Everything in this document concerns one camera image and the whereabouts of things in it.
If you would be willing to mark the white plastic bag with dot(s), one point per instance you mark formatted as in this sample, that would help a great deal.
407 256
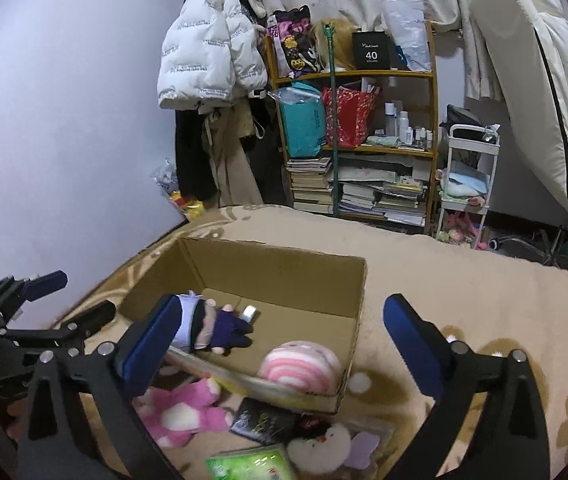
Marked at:
406 30

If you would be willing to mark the white round plush toy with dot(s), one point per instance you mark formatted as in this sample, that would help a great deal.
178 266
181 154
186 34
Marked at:
319 447

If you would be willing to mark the white trolley cart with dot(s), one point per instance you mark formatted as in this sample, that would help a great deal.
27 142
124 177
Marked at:
491 160

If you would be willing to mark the pink striped round plush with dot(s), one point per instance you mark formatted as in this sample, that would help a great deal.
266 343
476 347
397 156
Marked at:
299 365

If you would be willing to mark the black hanging coat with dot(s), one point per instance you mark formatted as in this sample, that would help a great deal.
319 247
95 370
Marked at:
191 160

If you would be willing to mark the pile of magazines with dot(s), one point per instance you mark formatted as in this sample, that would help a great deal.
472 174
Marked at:
384 200

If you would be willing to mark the teal shopping bag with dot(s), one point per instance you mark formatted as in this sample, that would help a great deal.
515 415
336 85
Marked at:
301 125

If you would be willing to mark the pink and white plush toy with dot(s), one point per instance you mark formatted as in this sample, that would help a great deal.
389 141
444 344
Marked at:
189 410

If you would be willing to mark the plush doll in purple clothes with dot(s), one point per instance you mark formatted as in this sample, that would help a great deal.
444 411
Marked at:
224 327

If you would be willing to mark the light blue folded cloth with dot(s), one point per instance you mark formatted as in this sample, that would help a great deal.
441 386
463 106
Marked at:
461 182

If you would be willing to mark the black bag on cart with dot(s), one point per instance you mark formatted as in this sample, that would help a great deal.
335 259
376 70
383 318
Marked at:
461 117

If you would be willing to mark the dark shiny packet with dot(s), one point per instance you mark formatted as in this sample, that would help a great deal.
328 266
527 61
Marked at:
259 422

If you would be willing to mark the green packet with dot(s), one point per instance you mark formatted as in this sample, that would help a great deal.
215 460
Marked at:
249 465

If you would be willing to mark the green pole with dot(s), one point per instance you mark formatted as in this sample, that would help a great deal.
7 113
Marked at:
334 135

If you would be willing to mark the group of cosmetic bottles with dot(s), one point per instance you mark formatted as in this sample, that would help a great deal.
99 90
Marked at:
404 127

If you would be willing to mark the red patterned bag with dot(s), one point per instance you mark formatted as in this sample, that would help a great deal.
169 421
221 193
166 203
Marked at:
351 117

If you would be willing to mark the beige hanging trousers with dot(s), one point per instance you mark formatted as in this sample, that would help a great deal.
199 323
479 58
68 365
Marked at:
234 170

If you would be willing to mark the small silver tin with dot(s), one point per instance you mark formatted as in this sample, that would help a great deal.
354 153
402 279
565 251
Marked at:
250 313

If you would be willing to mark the stack of old books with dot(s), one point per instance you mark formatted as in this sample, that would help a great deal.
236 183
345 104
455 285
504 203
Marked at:
309 185

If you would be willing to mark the dark metal frame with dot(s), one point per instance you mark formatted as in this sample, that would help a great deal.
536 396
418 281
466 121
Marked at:
554 250

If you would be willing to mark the wooden shelf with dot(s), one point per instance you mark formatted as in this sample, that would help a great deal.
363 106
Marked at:
429 110

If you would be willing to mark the blonde wig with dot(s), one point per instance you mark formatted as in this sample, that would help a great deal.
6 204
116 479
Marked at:
344 45

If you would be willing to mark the cardboard box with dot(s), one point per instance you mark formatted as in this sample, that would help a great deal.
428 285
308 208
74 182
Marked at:
274 270

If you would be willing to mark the black box with white print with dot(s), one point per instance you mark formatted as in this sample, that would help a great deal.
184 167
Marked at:
370 52

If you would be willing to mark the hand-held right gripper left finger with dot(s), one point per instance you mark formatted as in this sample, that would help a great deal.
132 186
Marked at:
149 345

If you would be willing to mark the folded white mattress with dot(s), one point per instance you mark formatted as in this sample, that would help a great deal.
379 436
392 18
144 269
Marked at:
514 60

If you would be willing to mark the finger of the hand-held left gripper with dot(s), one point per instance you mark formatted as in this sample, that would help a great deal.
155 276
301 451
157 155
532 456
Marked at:
89 317
46 284

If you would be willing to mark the pink black cartoon tote bag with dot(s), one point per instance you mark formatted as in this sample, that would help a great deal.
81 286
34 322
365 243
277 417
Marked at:
294 45

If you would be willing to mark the plastic bag of toys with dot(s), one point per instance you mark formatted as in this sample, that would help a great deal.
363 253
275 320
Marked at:
184 200

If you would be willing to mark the brown floral blanket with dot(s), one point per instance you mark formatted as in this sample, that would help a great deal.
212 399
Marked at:
464 285

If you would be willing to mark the small dark red pouch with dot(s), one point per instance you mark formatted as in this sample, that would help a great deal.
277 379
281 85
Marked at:
311 422

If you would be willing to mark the white puffer jacket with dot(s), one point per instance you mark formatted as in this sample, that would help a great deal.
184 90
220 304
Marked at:
199 50

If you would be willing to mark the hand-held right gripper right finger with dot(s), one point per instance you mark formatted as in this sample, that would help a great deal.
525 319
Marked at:
414 345

